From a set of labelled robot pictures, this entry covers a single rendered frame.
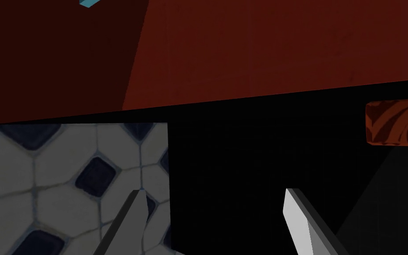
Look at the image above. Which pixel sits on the orange-brown wooden block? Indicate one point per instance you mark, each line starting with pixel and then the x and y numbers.
pixel 398 122

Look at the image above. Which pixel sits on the light blue block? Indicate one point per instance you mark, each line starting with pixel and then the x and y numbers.
pixel 89 3

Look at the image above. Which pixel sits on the dark red table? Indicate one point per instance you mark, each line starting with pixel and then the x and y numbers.
pixel 225 49

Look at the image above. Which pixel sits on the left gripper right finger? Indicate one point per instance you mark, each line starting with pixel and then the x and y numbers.
pixel 301 226

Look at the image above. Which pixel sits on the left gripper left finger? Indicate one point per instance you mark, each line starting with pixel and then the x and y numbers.
pixel 128 226

